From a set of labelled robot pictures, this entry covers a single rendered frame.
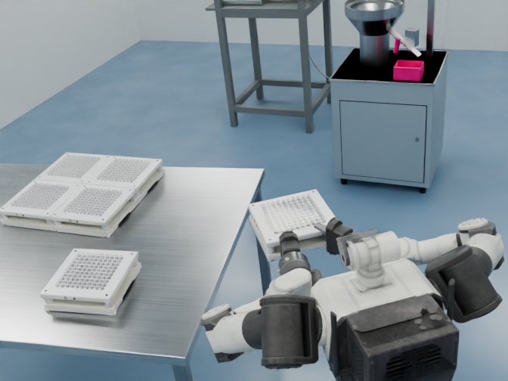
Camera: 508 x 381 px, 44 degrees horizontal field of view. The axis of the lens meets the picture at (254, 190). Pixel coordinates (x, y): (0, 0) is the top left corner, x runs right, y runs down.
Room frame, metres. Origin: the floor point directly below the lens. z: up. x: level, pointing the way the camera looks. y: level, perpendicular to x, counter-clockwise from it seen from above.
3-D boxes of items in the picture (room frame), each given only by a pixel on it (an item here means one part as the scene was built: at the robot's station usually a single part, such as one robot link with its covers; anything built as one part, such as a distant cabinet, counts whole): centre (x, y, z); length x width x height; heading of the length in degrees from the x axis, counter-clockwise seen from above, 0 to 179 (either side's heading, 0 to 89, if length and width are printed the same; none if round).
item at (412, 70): (3.50, -0.99, 0.80); 0.16 x 0.12 x 0.09; 64
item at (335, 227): (1.55, -0.26, 1.06); 0.12 x 0.10 x 0.13; 43
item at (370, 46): (3.81, -0.92, 0.95); 0.49 x 0.36 x 0.38; 64
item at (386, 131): (3.74, -0.94, 0.38); 0.63 x 0.57 x 0.76; 64
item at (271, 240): (1.72, -0.12, 1.06); 0.25 x 0.24 x 0.02; 101
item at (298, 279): (1.34, -0.06, 1.07); 0.13 x 0.07 x 0.09; 119
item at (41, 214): (2.25, 0.86, 0.95); 0.25 x 0.24 x 0.02; 158
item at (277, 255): (1.72, -0.12, 1.02); 0.24 x 0.24 x 0.02; 11
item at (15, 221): (2.25, 0.86, 0.90); 0.24 x 0.24 x 0.02; 68
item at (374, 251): (1.11, -0.24, 1.35); 0.10 x 0.07 x 0.09; 101
